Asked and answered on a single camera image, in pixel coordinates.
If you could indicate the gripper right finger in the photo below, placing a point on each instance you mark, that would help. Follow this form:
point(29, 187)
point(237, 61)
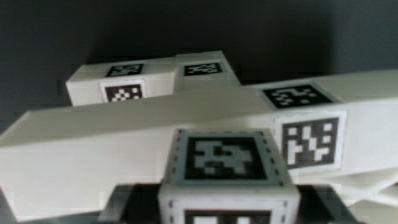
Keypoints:
point(322, 209)

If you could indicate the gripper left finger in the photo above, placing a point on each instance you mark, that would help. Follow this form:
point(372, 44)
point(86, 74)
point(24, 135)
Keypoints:
point(132, 205)

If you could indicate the white tagged cube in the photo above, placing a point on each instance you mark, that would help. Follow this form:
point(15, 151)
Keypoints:
point(226, 185)

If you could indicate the white chair back frame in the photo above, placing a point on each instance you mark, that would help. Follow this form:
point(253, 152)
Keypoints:
point(81, 148)

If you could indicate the white chair leg with tag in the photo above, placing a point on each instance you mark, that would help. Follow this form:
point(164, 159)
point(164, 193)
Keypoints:
point(120, 81)

